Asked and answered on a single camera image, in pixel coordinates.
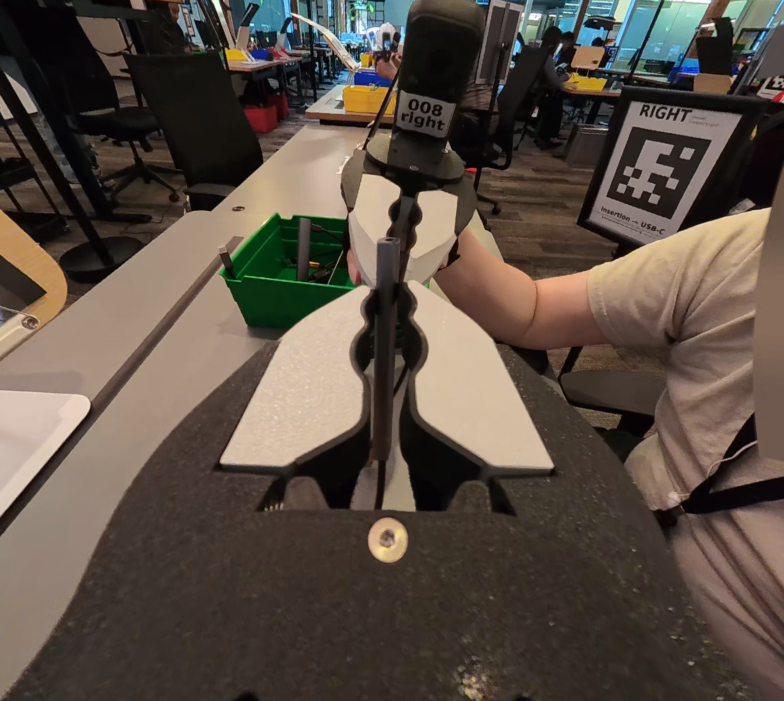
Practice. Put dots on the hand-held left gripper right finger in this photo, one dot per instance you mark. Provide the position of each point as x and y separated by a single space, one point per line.
478 407

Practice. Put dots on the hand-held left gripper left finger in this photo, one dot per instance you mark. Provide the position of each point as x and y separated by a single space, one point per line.
306 401

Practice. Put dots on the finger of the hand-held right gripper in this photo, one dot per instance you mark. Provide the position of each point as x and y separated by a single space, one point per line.
370 211
438 223

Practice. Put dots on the dark grey usb hub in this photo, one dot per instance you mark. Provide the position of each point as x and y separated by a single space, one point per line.
304 248
386 346

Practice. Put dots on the green plastic bin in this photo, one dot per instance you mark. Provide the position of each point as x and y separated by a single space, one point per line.
275 300

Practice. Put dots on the person's right forearm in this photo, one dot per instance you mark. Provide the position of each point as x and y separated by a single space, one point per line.
520 309

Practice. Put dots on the small grey usb adapter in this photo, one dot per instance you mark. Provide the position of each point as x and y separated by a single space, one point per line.
228 257

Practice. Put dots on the yellow plastic bin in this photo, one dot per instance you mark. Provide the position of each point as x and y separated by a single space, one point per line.
585 82
367 101

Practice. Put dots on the wooden edged table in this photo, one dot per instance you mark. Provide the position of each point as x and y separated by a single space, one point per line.
331 110

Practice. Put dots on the small red storage bin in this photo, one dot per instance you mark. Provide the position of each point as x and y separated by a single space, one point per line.
260 119

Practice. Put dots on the black white marker sign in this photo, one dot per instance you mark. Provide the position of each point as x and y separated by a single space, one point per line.
661 119

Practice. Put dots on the black floor stand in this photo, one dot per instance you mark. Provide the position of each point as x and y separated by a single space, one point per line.
101 260

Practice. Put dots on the cardboard box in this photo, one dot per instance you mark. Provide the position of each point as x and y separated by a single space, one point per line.
712 83

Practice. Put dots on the wooden instruction board stand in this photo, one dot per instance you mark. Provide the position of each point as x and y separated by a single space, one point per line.
37 278

